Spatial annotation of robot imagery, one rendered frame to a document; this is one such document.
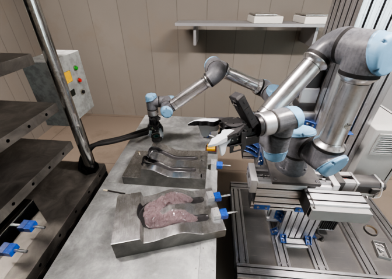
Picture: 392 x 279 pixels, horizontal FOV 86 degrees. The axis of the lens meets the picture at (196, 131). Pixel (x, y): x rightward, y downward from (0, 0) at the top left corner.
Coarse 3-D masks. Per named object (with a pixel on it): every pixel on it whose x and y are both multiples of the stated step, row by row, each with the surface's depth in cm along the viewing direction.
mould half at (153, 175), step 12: (156, 144) 141; (156, 156) 131; (132, 168) 132; (144, 168) 122; (156, 168) 123; (132, 180) 127; (144, 180) 126; (156, 180) 125; (168, 180) 124; (180, 180) 123; (192, 180) 122; (204, 180) 121
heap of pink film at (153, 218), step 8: (176, 192) 110; (160, 200) 106; (168, 200) 106; (176, 200) 106; (184, 200) 108; (192, 200) 111; (144, 208) 104; (152, 208) 103; (160, 208) 104; (144, 216) 100; (152, 216) 99; (160, 216) 99; (168, 216) 98; (176, 216) 97; (184, 216) 98; (192, 216) 101; (152, 224) 97; (160, 224) 96; (168, 224) 96
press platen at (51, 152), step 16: (16, 144) 123; (32, 144) 123; (48, 144) 123; (64, 144) 123; (0, 160) 111; (16, 160) 111; (32, 160) 111; (48, 160) 111; (0, 176) 101; (16, 176) 101; (32, 176) 101; (0, 192) 93; (16, 192) 93; (0, 208) 86
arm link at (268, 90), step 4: (272, 84) 141; (264, 88) 144; (268, 88) 136; (272, 88) 136; (264, 92) 142; (268, 92) 136; (272, 92) 134; (264, 96) 142; (268, 96) 137; (264, 100) 143
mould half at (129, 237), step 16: (160, 192) 113; (192, 192) 117; (128, 208) 101; (176, 208) 103; (192, 208) 107; (208, 208) 108; (128, 224) 94; (176, 224) 96; (192, 224) 99; (208, 224) 100; (224, 224) 100; (112, 240) 88; (128, 240) 88; (144, 240) 92; (160, 240) 92; (176, 240) 95; (192, 240) 98
